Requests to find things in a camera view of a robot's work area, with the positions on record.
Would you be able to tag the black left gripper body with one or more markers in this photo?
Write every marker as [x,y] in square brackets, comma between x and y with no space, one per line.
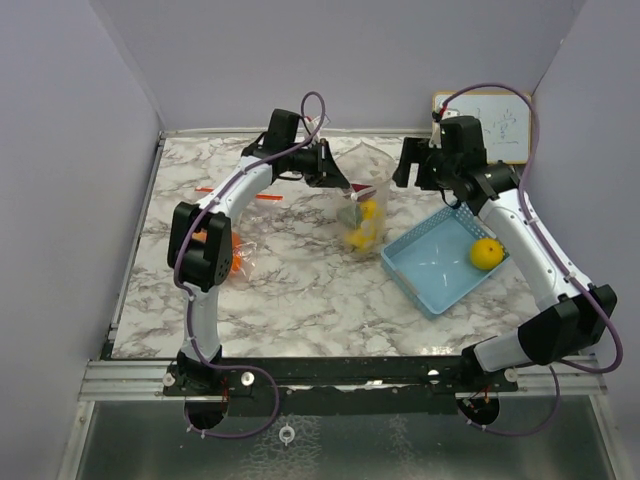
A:
[311,162]

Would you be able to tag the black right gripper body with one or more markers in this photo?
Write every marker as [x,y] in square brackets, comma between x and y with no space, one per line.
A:
[434,172]

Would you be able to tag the yellow toy pepper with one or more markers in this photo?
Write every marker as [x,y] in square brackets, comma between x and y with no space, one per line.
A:
[361,239]
[370,211]

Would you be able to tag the yellow toy lemon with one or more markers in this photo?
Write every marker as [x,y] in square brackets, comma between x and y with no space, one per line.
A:
[486,254]

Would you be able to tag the clear zip bag orange zipper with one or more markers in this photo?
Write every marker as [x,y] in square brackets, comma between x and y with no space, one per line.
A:
[245,242]

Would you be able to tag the orange toy pumpkin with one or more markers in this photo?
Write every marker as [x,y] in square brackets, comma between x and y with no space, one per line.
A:
[237,256]

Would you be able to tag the purple toy eggplant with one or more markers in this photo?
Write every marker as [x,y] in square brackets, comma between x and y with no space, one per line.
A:
[361,190]

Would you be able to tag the green orange toy mango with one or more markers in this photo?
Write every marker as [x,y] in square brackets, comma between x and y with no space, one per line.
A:
[350,216]

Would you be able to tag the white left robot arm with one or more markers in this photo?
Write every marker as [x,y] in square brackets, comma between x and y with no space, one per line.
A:
[201,248]

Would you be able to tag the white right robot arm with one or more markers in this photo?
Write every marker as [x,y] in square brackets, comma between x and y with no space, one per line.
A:
[572,309]

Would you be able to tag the small whiteboard with writing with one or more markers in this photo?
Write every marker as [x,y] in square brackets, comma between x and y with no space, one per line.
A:
[505,119]

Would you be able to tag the light blue perforated basket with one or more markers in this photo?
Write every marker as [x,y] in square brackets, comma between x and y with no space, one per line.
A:
[431,262]

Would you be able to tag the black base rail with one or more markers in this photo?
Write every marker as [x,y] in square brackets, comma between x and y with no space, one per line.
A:
[256,387]

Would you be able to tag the aluminium frame rail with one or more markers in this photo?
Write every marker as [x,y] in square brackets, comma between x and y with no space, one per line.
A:
[129,380]

